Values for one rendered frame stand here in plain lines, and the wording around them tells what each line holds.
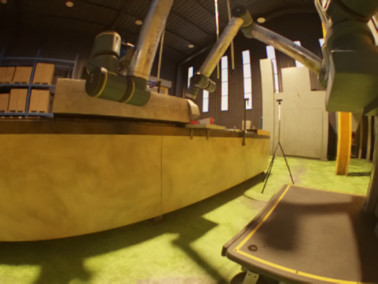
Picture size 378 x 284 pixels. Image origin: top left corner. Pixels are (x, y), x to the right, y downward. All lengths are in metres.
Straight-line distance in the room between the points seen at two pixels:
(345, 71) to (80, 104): 1.13
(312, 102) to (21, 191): 7.03
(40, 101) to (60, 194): 9.30
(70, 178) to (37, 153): 0.23
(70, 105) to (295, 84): 8.00
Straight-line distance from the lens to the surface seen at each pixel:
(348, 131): 4.21
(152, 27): 0.73
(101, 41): 0.63
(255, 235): 0.65
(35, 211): 1.04
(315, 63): 1.39
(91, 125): 0.92
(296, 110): 6.53
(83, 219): 1.05
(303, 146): 6.41
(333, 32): 0.70
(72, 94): 0.94
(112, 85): 0.55
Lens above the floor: 0.72
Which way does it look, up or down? 3 degrees down
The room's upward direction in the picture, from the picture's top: 2 degrees clockwise
